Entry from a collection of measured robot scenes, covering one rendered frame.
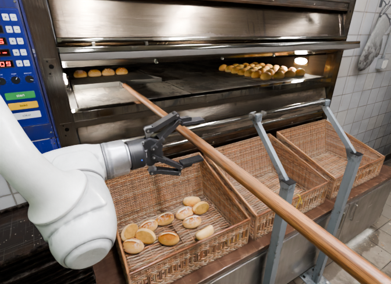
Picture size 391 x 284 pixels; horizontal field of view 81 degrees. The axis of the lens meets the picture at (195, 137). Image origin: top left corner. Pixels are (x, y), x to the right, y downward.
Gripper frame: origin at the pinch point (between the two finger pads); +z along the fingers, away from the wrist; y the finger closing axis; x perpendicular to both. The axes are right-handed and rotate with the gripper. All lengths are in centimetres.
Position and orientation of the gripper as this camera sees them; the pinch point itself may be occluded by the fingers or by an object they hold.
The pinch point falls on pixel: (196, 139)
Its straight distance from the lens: 67.4
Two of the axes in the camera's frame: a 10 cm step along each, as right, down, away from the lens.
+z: 8.8, -2.0, 4.3
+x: 4.8, 3.6, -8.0
